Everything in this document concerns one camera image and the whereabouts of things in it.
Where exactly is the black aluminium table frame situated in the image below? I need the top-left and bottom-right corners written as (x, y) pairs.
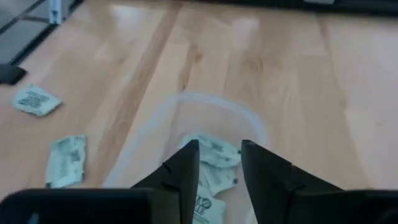
top-left (183, 0), bottom-right (398, 16)

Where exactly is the clear plastic container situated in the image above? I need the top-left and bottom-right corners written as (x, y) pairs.
top-left (102, 91), bottom-right (268, 224)

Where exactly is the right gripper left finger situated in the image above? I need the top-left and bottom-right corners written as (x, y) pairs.
top-left (130, 139), bottom-right (201, 224)

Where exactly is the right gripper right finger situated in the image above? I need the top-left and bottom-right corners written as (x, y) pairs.
top-left (241, 139), bottom-right (343, 224)

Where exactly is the black edge clamp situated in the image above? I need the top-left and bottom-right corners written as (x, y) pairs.
top-left (0, 63), bottom-right (28, 86)

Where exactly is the green white sweetener packet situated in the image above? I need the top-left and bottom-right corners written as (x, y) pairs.
top-left (198, 161), bottom-right (239, 197)
top-left (11, 84), bottom-right (64, 118)
top-left (192, 185), bottom-right (227, 224)
top-left (178, 133), bottom-right (242, 169)
top-left (44, 134), bottom-right (88, 189)

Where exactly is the white blue edge bracket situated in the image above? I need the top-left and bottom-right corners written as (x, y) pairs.
top-left (49, 0), bottom-right (76, 26)

